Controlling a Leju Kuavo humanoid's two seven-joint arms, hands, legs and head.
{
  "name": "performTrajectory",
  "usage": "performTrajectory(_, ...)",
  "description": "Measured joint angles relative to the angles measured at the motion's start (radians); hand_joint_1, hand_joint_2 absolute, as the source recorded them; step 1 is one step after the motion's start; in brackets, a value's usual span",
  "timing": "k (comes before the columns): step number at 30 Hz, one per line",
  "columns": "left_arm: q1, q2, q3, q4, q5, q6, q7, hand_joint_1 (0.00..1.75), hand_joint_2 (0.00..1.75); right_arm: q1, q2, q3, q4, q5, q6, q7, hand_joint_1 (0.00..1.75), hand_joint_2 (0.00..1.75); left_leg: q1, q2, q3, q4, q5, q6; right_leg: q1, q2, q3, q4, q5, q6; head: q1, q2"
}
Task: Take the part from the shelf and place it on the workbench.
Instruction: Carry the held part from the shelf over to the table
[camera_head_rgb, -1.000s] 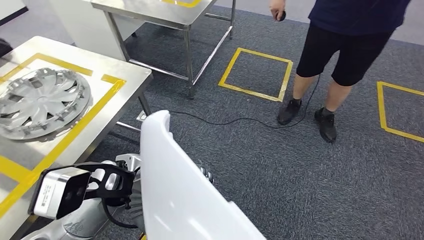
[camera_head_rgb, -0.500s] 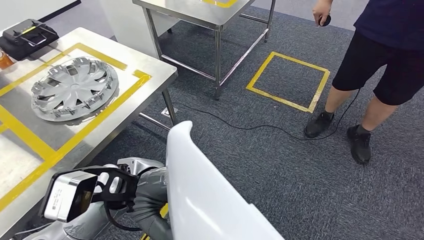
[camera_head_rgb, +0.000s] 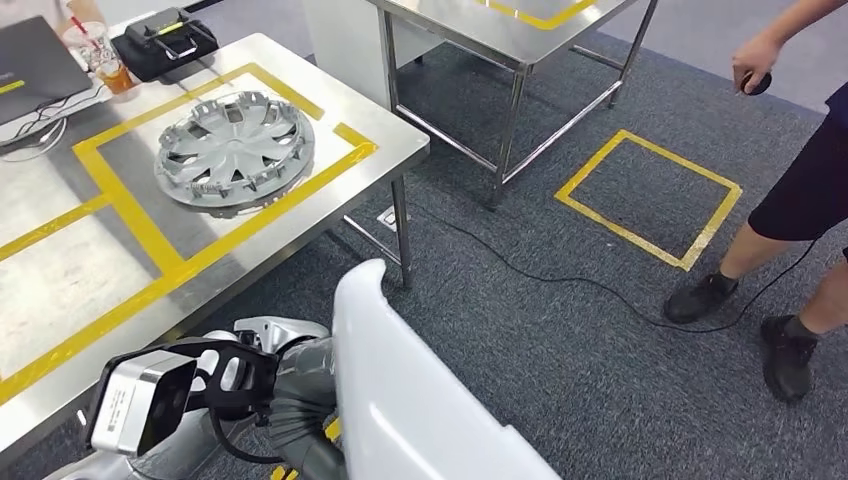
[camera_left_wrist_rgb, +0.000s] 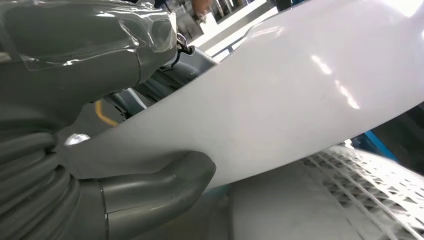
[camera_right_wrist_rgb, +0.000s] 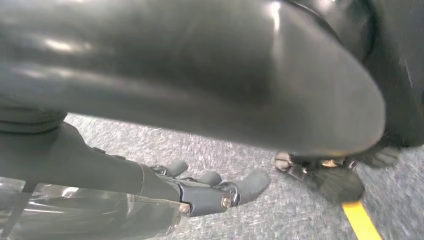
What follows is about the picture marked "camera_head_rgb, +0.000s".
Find black floor cable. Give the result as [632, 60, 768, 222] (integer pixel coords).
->
[404, 198, 823, 336]

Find black camera mounting bracket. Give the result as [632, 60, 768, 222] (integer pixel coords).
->
[162, 337, 280, 422]

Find white table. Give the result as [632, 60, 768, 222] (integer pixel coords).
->
[0, 0, 220, 148]

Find floor power outlet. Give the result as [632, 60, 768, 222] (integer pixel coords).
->
[376, 205, 412, 234]

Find black round handheld device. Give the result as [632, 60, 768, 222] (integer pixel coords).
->
[739, 70, 774, 97]

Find grey plastic wheel hubcap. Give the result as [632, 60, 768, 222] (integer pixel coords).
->
[154, 90, 316, 210]

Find steel workbench table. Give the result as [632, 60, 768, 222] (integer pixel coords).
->
[0, 31, 432, 465]

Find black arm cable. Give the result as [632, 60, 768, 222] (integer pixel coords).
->
[208, 410, 286, 465]

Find large yellow tape frame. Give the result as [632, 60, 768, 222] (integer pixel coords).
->
[71, 62, 379, 280]

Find black shoe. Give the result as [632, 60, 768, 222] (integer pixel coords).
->
[663, 271, 740, 326]
[760, 314, 819, 405]

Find small yellow tape frame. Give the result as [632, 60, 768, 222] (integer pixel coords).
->
[0, 192, 187, 405]

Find white desk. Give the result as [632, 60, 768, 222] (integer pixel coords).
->
[301, 0, 446, 111]

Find tangled desk cables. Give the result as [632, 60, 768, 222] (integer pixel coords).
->
[0, 82, 111, 164]

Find steel frame table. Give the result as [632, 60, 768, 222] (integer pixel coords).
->
[367, 0, 660, 208]

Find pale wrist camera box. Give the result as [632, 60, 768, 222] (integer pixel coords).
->
[86, 349, 199, 460]

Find black remote controller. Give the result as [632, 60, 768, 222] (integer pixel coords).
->
[110, 6, 220, 83]

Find grey laptop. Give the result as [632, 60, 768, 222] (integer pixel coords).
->
[0, 14, 94, 127]

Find plastic cup with red straw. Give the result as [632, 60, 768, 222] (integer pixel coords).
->
[62, 16, 136, 95]

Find white plastic shell part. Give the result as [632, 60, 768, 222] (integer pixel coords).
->
[331, 258, 564, 480]

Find person's hand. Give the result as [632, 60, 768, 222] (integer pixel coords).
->
[731, 31, 784, 95]

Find person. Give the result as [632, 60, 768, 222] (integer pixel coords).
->
[662, 0, 848, 405]

